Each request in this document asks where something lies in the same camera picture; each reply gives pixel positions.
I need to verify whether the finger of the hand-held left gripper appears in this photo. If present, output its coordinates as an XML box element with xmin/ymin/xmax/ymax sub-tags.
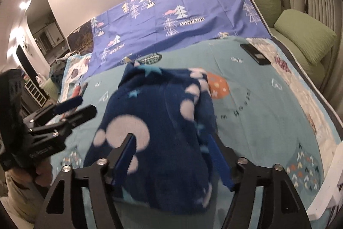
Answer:
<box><xmin>24</xmin><ymin>96</ymin><xmax>83</xmax><ymax>125</ymax></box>
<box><xmin>27</xmin><ymin>105</ymin><xmax>97</xmax><ymax>137</ymax></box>

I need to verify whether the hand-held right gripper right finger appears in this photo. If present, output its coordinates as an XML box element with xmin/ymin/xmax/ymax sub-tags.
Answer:
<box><xmin>207</xmin><ymin>132</ymin><xmax>313</xmax><ymax>229</ymax></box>

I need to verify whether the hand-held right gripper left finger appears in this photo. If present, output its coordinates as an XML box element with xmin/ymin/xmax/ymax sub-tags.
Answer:
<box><xmin>33</xmin><ymin>133</ymin><xmax>136</xmax><ymax>229</ymax></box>

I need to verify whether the navy star print fleece garment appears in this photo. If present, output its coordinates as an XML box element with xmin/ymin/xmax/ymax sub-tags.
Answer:
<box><xmin>84</xmin><ymin>64</ymin><xmax>218</xmax><ymax>216</ymax></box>

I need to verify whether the person's left forearm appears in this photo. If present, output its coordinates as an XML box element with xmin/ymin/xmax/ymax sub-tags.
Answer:
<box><xmin>0</xmin><ymin>168</ymin><xmax>51</xmax><ymax>219</ymax></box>

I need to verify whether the person's left hand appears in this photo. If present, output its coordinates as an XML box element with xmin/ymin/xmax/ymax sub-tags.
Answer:
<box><xmin>32</xmin><ymin>156</ymin><xmax>53</xmax><ymax>187</ymax></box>

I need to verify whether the small green cushion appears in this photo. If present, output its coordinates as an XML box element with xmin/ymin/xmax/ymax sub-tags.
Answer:
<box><xmin>43</xmin><ymin>79</ymin><xmax>61</xmax><ymax>97</ymax></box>

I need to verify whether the white shelf rack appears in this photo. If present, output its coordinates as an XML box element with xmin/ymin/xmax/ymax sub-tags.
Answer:
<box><xmin>24</xmin><ymin>76</ymin><xmax>50</xmax><ymax>108</ymax></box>

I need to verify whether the dark grey bag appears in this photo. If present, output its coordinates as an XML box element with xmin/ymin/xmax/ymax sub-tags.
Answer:
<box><xmin>50</xmin><ymin>59</ymin><xmax>68</xmax><ymax>80</ymax></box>

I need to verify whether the teal printed blanket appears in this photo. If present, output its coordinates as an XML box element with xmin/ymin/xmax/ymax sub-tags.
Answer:
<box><xmin>50</xmin><ymin>37</ymin><xmax>341</xmax><ymax>229</ymax></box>

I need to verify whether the dark tree print panel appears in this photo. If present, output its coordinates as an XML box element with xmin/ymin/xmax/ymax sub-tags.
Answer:
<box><xmin>66</xmin><ymin>20</ymin><xmax>94</xmax><ymax>55</ymax></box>

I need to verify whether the black phone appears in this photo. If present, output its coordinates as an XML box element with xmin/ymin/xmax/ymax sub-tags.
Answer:
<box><xmin>240</xmin><ymin>43</ymin><xmax>272</xmax><ymax>66</ymax></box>

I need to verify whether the purple tree print sheet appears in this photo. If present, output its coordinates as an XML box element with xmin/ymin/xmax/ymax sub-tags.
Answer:
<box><xmin>90</xmin><ymin>0</ymin><xmax>271</xmax><ymax>76</ymax></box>

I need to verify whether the green sofa seat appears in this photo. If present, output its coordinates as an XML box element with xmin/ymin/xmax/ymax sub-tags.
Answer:
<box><xmin>269</xmin><ymin>27</ymin><xmax>327</xmax><ymax>90</ymax></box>

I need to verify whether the large green cushion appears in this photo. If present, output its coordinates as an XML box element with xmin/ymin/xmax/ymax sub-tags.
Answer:
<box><xmin>274</xmin><ymin>9</ymin><xmax>337</xmax><ymax>64</ymax></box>

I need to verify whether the white bed frame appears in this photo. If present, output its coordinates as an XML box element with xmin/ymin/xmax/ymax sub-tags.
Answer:
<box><xmin>307</xmin><ymin>143</ymin><xmax>343</xmax><ymax>221</ymax></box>

